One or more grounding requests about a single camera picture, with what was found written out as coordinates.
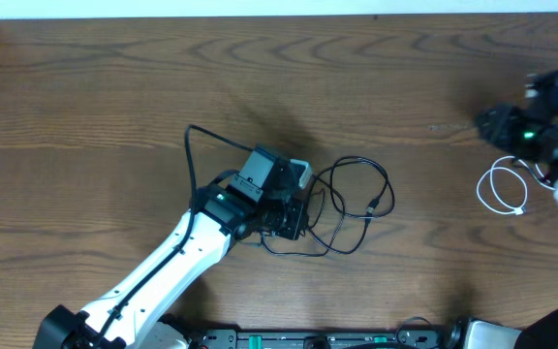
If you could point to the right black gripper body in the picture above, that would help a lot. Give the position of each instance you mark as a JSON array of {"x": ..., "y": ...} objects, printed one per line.
[{"x": 494, "y": 125}]

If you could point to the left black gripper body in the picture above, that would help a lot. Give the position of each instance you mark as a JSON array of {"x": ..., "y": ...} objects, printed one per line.
[{"x": 296, "y": 219}]

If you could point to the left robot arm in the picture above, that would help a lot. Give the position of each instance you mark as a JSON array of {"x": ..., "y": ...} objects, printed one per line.
[{"x": 261, "y": 197}]

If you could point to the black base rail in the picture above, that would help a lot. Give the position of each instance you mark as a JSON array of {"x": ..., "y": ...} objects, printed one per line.
[{"x": 415, "y": 332}]

